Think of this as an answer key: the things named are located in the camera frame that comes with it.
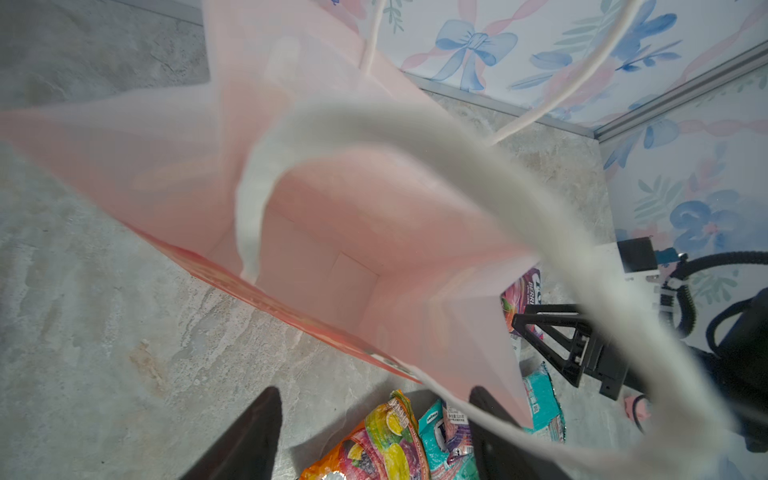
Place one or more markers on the pink Fox's candy packet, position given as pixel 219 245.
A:
pixel 525 291

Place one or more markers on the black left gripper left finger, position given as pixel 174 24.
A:
pixel 248 448

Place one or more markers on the red paper gift bag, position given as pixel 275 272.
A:
pixel 310 177

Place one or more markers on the teal Fox's front candy packet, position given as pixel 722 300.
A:
pixel 446 438

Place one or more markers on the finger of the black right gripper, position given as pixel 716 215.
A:
pixel 568 341

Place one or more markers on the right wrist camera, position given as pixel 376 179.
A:
pixel 637 259

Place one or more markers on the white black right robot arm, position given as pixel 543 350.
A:
pixel 736 361

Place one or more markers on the orange Fox's candy packet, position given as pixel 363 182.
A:
pixel 385 445

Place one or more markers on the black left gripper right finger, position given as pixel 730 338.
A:
pixel 497 459

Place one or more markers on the teal candy packet back side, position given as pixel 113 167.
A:
pixel 548 420

